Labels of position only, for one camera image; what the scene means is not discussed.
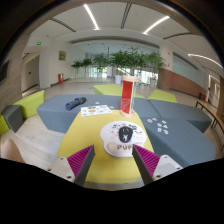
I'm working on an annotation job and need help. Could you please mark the row of potted plants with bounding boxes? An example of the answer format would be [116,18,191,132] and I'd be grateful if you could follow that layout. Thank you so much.
[70,46,167,84]

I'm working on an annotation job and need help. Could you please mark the wooden slat bench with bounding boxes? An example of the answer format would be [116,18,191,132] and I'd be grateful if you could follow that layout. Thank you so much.
[194,99,224,148]

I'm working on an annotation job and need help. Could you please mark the brown wall plaque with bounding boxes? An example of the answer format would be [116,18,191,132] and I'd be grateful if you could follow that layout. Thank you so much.
[58,50,67,62]

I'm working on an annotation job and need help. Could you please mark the dark grey seat block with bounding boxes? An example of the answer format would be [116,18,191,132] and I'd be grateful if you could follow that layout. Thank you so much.
[0,104,24,134]

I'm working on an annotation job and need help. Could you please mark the lime green bench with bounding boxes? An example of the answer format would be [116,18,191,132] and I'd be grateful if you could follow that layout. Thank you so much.
[147,88,179,104]
[92,83,146,100]
[0,89,46,136]

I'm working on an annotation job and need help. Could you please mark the black wall screen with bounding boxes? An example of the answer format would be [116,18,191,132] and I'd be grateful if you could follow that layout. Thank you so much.
[0,59,10,85]

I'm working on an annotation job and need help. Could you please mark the grey upholstered bench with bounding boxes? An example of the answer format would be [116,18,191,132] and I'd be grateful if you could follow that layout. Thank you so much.
[139,116,217,168]
[36,93,161,134]
[147,98,213,133]

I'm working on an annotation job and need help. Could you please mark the ceiling strip lights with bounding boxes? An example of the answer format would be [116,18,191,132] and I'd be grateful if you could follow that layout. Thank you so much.
[82,3,224,69]

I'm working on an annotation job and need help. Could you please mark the round white printed mouse pad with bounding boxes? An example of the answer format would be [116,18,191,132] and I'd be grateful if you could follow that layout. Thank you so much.
[99,120,148,158]

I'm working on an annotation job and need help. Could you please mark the red panel tower wooden ends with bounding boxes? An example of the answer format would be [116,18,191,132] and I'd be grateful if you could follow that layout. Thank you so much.
[119,74,141,119]

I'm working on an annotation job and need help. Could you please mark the scattered small paper stickers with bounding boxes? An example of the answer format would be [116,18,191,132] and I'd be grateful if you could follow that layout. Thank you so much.
[146,117,170,135]

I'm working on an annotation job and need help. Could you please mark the white sticker sheet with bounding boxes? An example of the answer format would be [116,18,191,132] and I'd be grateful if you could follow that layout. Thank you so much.
[80,104,113,118]

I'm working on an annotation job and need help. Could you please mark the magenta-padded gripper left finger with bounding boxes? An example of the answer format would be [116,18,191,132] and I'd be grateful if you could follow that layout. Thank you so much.
[45,144,97,188]

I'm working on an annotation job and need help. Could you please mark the black computer mouse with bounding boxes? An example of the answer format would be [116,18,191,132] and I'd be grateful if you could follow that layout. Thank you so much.
[118,125,134,144]

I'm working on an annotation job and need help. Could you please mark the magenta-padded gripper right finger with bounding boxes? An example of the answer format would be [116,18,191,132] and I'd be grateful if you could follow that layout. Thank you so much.
[131,143,184,186]

